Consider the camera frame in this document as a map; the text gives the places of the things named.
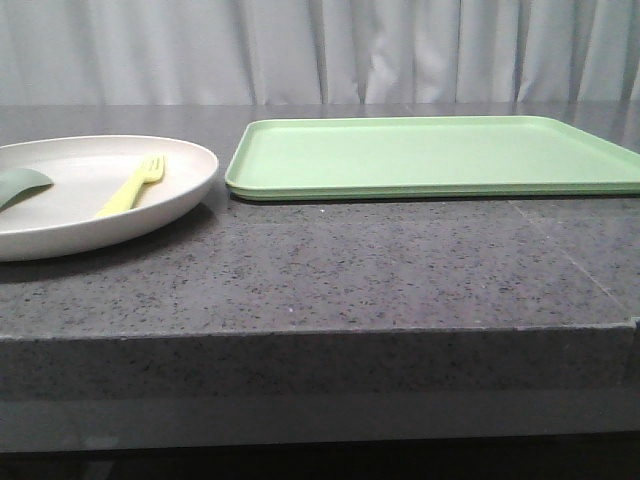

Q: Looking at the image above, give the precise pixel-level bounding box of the beige round plate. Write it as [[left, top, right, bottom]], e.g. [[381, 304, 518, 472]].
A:
[[1, 135, 219, 261]]

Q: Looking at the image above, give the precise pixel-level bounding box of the light green serving tray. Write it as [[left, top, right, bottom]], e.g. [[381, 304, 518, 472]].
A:
[[225, 116, 639, 201]]

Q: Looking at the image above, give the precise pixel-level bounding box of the green plastic spoon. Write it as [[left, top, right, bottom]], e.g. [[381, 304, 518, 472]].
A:
[[1, 168, 54, 209]]

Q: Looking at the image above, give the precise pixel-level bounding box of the white pleated curtain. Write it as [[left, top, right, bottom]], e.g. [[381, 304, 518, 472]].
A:
[[1, 1, 639, 106]]

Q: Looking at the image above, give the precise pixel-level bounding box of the yellow plastic fork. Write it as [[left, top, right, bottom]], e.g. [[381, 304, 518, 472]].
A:
[[95, 155, 166, 218]]

